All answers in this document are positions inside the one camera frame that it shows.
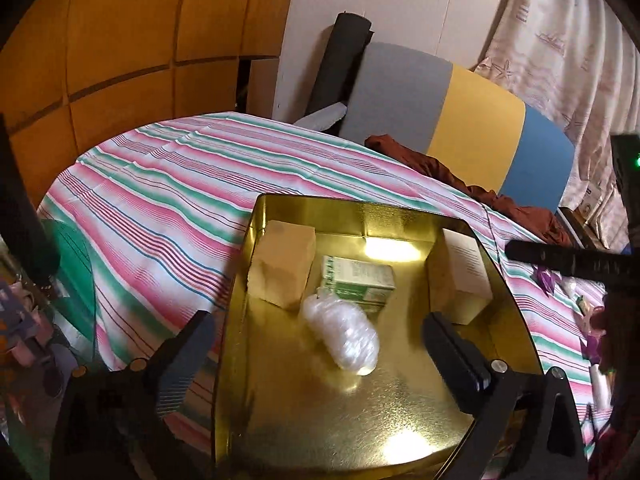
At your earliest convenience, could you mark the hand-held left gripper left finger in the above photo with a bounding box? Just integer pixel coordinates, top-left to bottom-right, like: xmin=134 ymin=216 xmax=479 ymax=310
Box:
xmin=50 ymin=310 xmax=216 ymax=480

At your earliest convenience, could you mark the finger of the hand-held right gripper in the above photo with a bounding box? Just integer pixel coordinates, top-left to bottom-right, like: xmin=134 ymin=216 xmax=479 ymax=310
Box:
xmin=505 ymin=240 xmax=640 ymax=282

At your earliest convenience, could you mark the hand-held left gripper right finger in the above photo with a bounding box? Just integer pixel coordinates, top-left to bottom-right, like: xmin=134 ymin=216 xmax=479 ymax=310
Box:
xmin=422 ymin=312 xmax=587 ymax=480

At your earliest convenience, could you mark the clear plastic bundle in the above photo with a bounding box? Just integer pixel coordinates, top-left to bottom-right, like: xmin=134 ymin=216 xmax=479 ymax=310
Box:
xmin=300 ymin=294 xmax=381 ymax=376

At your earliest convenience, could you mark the gold metal tin tray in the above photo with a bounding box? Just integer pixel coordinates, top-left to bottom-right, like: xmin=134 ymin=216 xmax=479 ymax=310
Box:
xmin=212 ymin=192 xmax=543 ymax=471

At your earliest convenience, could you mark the person's right hand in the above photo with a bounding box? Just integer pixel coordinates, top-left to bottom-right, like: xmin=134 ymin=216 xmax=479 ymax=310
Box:
xmin=600 ymin=290 xmax=640 ymax=461

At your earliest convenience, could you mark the wooden nightstand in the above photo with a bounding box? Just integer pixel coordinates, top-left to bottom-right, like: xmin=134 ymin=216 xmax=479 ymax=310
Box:
xmin=557 ymin=205 xmax=601 ymax=248

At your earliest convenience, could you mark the white labelled box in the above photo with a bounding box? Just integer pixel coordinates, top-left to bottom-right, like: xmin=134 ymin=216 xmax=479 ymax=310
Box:
xmin=581 ymin=185 xmax=602 ymax=217

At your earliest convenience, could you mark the tall cream box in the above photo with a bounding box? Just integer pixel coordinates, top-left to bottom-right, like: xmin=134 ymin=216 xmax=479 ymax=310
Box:
xmin=426 ymin=227 xmax=494 ymax=326

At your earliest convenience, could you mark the small green printed box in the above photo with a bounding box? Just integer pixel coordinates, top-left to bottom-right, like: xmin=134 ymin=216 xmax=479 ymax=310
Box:
xmin=317 ymin=255 xmax=397 ymax=313

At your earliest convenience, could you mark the pale patterned curtain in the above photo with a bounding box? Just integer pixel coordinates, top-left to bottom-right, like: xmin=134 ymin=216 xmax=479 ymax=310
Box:
xmin=472 ymin=0 xmax=640 ymax=251

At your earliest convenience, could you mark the small white bottle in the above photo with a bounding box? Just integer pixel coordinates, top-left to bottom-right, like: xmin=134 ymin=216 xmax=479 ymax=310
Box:
xmin=590 ymin=364 xmax=613 ymax=411

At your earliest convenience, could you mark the tan cardboard box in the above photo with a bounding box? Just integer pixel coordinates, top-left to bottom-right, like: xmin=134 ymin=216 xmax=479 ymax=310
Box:
xmin=247 ymin=220 xmax=317 ymax=310

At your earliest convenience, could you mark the grey yellow blue headboard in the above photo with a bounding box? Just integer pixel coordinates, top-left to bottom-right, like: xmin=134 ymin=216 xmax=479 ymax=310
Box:
xmin=345 ymin=41 xmax=576 ymax=211

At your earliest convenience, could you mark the striped bedsheet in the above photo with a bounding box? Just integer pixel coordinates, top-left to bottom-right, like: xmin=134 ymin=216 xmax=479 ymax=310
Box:
xmin=37 ymin=111 xmax=618 ymax=461

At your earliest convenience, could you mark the colourful printed cloth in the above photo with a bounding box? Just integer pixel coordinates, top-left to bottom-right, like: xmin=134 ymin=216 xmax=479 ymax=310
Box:
xmin=0 ymin=280 xmax=76 ymax=401

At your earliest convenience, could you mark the reddish brown cloth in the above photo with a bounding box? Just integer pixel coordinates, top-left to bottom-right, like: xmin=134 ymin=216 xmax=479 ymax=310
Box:
xmin=365 ymin=134 xmax=573 ymax=248

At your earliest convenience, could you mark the black rolled mat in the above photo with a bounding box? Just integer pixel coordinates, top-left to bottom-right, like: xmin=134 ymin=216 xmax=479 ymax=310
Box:
xmin=307 ymin=10 xmax=375 ymax=116

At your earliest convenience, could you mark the wooden wardrobe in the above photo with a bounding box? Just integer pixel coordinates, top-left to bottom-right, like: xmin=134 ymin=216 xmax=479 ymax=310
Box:
xmin=0 ymin=0 xmax=301 ymax=211

